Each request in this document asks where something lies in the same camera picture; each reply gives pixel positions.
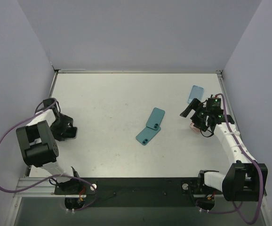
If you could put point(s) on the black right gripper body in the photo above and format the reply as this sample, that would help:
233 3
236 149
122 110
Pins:
197 113

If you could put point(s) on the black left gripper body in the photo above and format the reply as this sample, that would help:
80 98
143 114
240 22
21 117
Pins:
65 128

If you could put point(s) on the light blue phone case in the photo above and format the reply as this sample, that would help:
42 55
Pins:
196 92

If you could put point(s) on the pink phone case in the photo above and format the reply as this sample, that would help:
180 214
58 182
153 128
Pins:
194 129

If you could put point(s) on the teal phone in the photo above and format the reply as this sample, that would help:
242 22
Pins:
146 135

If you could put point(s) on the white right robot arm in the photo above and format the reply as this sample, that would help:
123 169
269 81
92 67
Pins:
245 180

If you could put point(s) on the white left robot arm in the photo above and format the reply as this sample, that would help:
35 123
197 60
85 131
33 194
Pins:
38 142

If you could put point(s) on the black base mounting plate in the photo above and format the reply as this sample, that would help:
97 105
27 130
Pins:
140 192

